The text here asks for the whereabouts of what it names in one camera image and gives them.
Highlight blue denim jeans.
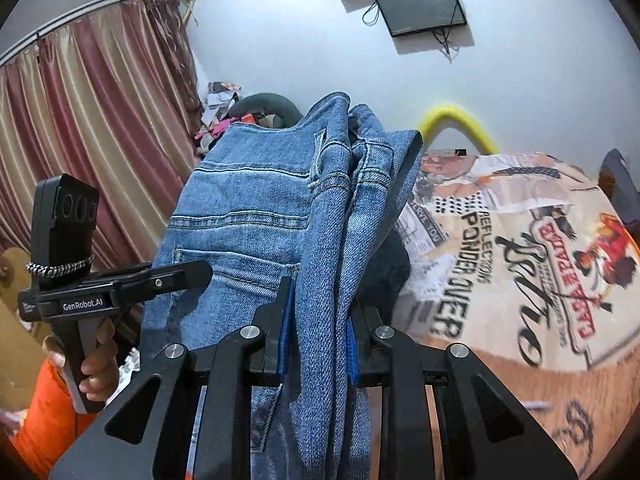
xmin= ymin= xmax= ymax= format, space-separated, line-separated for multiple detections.
xmin=140 ymin=92 xmax=422 ymax=479

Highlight orange sleeve forearm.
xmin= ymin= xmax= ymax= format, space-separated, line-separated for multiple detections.
xmin=1 ymin=361 xmax=96 ymax=479

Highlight person's left hand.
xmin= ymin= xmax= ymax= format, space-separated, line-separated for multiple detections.
xmin=42 ymin=318 xmax=119 ymax=402

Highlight wooden headboard panel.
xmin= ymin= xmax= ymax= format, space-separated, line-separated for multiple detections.
xmin=1 ymin=247 xmax=49 ymax=412

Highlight dark teal folded garment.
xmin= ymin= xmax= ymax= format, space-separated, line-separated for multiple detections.
xmin=357 ymin=230 xmax=411 ymax=324

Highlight white cloth beside bed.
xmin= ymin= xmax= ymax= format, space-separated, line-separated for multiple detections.
xmin=106 ymin=348 xmax=140 ymax=404

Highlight newspaper print bed cover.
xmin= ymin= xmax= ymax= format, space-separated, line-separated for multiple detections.
xmin=384 ymin=153 xmax=639 ymax=479

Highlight striped pink beige curtain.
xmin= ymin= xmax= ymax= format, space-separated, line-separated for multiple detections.
xmin=1 ymin=0 xmax=202 ymax=269

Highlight clutter pile on bag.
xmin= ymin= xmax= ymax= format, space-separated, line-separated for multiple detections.
xmin=194 ymin=81 xmax=256 ymax=158

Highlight grey green pillow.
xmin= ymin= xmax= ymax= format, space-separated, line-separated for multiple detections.
xmin=228 ymin=92 xmax=303 ymax=129

